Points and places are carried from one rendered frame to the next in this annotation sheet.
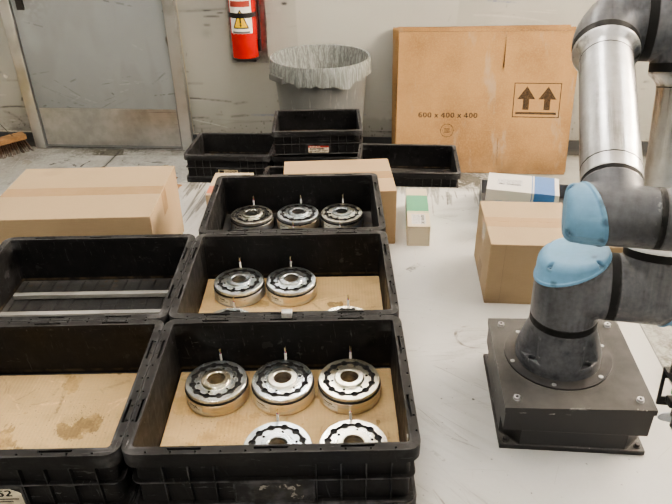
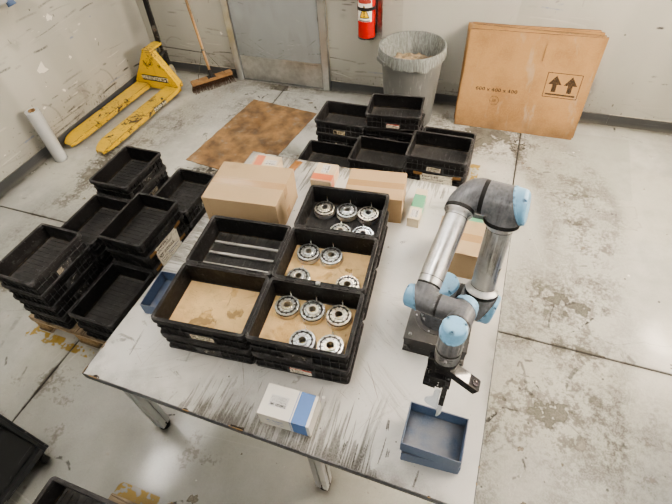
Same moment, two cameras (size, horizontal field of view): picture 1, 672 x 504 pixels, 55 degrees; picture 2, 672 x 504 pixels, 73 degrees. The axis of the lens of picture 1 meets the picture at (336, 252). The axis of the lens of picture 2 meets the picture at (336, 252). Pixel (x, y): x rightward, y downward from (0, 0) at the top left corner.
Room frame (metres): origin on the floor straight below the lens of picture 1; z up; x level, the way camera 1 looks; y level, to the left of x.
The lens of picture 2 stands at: (-0.15, -0.34, 2.38)
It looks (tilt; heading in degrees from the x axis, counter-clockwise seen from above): 48 degrees down; 18
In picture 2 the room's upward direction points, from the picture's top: 5 degrees counter-clockwise
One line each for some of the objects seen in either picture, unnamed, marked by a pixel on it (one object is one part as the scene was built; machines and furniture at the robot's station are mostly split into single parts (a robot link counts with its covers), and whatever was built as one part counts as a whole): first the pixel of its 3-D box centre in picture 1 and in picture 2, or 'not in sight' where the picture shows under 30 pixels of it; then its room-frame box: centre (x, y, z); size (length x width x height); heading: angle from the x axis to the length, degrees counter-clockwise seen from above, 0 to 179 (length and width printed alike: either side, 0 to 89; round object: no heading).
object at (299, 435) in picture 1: (277, 447); (302, 340); (0.67, 0.09, 0.86); 0.10 x 0.10 x 0.01
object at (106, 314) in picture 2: not in sight; (119, 304); (1.00, 1.39, 0.26); 0.40 x 0.30 x 0.23; 175
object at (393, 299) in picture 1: (288, 274); (326, 258); (1.05, 0.09, 0.92); 0.40 x 0.30 x 0.02; 90
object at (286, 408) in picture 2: not in sight; (289, 409); (0.44, 0.08, 0.75); 0.20 x 0.12 x 0.09; 87
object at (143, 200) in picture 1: (91, 225); (252, 197); (1.48, 0.63, 0.80); 0.40 x 0.30 x 0.20; 91
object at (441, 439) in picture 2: not in sight; (434, 434); (0.45, -0.44, 0.81); 0.20 x 0.15 x 0.07; 85
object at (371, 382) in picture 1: (349, 379); (338, 315); (0.81, -0.02, 0.86); 0.10 x 0.10 x 0.01
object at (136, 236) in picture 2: not in sight; (152, 243); (1.40, 1.36, 0.37); 0.40 x 0.30 x 0.45; 175
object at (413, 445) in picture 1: (278, 381); (306, 315); (0.75, 0.09, 0.92); 0.40 x 0.30 x 0.02; 90
